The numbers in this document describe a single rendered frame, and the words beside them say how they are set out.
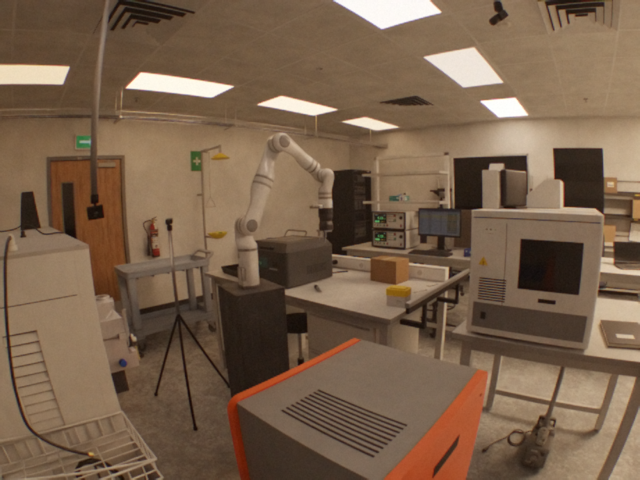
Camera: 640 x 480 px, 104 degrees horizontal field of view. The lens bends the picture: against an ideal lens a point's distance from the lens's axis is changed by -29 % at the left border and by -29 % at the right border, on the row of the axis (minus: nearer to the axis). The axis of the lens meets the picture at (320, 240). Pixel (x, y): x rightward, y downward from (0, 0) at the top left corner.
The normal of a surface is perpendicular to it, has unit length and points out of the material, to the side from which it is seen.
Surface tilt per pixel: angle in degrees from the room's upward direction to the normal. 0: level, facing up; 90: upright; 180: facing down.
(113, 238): 90
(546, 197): 90
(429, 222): 86
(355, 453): 0
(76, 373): 90
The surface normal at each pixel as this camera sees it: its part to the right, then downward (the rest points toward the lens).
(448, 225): -0.67, 0.04
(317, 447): -0.03, -0.99
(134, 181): 0.74, 0.06
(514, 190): 0.41, 0.10
